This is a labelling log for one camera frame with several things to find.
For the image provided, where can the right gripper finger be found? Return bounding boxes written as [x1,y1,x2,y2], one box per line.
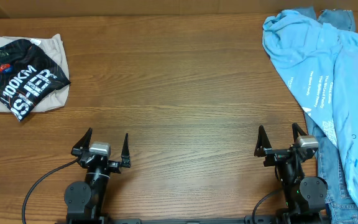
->
[254,125,272,157]
[291,123,307,142]

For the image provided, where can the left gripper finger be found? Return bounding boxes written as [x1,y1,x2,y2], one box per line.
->
[120,133,131,168]
[71,128,93,156]

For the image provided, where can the light blue t-shirt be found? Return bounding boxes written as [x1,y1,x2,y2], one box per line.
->
[262,9,358,208]

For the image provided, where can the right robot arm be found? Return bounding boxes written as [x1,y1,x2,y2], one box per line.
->
[244,123,330,223]

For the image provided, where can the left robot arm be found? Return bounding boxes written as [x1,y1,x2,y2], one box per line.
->
[64,128,131,223]

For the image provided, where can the blue denim jeans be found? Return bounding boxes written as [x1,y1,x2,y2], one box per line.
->
[295,6,358,224]

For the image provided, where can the black printed t-shirt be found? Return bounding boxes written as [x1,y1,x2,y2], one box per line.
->
[0,39,70,121]

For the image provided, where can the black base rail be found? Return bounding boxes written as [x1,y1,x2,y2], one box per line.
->
[56,215,331,224]

